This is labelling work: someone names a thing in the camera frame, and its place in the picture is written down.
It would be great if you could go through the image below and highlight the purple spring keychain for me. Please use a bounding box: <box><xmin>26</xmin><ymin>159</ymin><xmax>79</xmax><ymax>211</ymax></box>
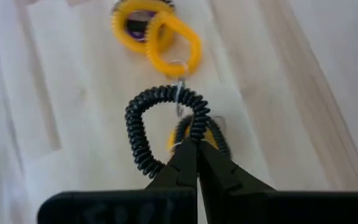
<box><xmin>126</xmin><ymin>11</ymin><xmax>158</xmax><ymax>43</ymax></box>

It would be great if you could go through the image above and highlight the black spring keychain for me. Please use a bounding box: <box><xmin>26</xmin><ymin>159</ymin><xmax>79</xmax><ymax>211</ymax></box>
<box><xmin>124</xmin><ymin>84</ymin><xmax>211</xmax><ymax>180</ymax></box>
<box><xmin>174</xmin><ymin>114</ymin><xmax>232</xmax><ymax>159</ymax></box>

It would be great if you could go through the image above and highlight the yellow spring keychain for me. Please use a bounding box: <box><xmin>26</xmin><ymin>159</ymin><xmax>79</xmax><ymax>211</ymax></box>
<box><xmin>144</xmin><ymin>11</ymin><xmax>203</xmax><ymax>79</ymax></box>
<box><xmin>166</xmin><ymin>126</ymin><xmax>220</xmax><ymax>153</ymax></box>
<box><xmin>110</xmin><ymin>0</ymin><xmax>177</xmax><ymax>54</ymax></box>

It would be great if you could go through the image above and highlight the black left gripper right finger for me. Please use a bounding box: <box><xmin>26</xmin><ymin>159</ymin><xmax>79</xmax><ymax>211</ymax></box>
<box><xmin>197</xmin><ymin>139</ymin><xmax>358</xmax><ymax>224</ymax></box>

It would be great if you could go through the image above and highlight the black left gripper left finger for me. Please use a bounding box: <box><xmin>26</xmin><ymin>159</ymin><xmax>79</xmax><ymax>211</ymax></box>
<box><xmin>37</xmin><ymin>138</ymin><xmax>198</xmax><ymax>224</ymax></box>

